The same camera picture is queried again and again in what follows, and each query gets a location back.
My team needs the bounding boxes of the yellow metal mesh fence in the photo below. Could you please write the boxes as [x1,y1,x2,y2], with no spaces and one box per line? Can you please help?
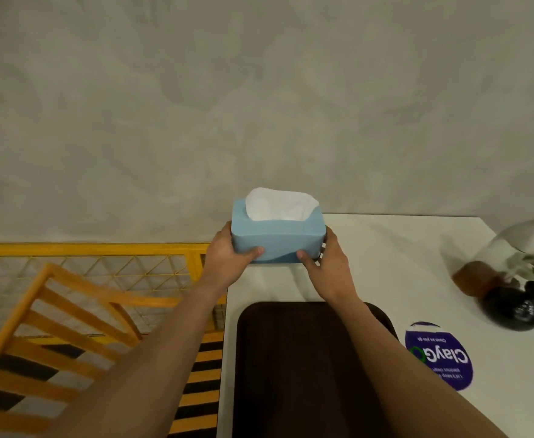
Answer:
[0,243,228,338]

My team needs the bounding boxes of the clear glass bottle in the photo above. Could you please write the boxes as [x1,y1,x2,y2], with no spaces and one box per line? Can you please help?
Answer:
[451,206,534,298]

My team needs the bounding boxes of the orange wooden chair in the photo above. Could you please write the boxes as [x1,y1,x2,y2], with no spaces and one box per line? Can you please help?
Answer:
[0,262,183,435]

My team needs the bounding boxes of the person's right forearm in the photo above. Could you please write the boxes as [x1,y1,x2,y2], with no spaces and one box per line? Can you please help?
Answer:
[326,292,507,438]

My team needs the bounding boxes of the dark brown tray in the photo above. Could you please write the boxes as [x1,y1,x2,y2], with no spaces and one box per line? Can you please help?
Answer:
[232,302,400,438]

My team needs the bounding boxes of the purple round sticker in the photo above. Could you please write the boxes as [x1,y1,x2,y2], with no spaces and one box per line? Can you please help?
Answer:
[405,321,474,391]

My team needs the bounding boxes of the white tissue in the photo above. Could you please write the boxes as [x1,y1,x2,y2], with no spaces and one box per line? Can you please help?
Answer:
[245,187,320,222]

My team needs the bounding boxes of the black round vase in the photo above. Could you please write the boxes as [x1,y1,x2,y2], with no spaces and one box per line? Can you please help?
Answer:
[482,287,534,332]

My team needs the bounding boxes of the person's left hand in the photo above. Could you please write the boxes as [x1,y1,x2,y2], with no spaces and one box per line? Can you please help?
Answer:
[204,221,265,294]

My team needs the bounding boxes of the blue tissue box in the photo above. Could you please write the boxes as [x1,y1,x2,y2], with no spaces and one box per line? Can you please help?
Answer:
[231,198,327,265]

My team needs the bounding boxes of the person's right hand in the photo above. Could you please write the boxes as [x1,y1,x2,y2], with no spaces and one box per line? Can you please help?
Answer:
[296,226,358,307]

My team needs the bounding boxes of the person's left forearm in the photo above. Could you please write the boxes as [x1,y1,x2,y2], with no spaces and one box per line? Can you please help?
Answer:
[48,283,227,438]

